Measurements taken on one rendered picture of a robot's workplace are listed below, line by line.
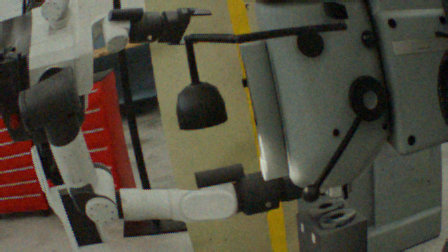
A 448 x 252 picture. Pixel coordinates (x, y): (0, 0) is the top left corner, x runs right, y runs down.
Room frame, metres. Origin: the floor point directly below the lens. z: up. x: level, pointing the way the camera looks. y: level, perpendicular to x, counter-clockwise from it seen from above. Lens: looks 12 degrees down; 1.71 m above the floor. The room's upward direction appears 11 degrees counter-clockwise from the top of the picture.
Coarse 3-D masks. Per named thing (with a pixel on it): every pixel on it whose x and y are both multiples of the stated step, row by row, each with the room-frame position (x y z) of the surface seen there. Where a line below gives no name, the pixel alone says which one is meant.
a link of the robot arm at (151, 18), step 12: (144, 12) 2.14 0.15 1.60; (156, 12) 2.14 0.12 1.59; (168, 12) 2.16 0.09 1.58; (180, 12) 2.15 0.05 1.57; (156, 24) 2.11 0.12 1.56; (168, 24) 2.13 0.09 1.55; (180, 24) 2.15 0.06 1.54; (144, 36) 2.11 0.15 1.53; (156, 36) 2.12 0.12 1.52; (168, 36) 2.16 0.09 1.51; (180, 36) 2.17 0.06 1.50
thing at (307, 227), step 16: (320, 208) 1.76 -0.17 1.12; (336, 208) 1.71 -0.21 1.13; (352, 208) 1.67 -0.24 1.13; (304, 224) 1.72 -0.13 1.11; (320, 224) 1.64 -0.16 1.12; (336, 224) 1.61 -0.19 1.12; (352, 224) 1.60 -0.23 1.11; (304, 240) 1.74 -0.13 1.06; (320, 240) 1.59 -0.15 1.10; (336, 240) 1.59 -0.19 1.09; (352, 240) 1.60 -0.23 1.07
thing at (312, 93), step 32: (288, 0) 1.26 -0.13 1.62; (320, 0) 1.25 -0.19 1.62; (352, 0) 1.25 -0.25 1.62; (352, 32) 1.25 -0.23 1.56; (288, 64) 1.26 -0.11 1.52; (320, 64) 1.25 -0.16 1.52; (352, 64) 1.25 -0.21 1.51; (288, 96) 1.27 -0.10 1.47; (320, 96) 1.25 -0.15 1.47; (288, 128) 1.28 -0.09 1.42; (320, 128) 1.25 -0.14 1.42; (384, 128) 1.24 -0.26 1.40; (288, 160) 1.31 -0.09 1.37; (320, 160) 1.25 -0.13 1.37; (352, 160) 1.26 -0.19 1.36
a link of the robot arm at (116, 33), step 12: (120, 12) 2.06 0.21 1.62; (132, 12) 2.08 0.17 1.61; (108, 24) 2.09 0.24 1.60; (120, 24) 2.08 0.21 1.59; (132, 24) 2.10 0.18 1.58; (144, 24) 2.10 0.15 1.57; (108, 36) 2.06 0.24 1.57; (120, 36) 2.05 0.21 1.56; (132, 36) 2.10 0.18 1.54; (108, 48) 2.06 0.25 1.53; (120, 48) 2.08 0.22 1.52
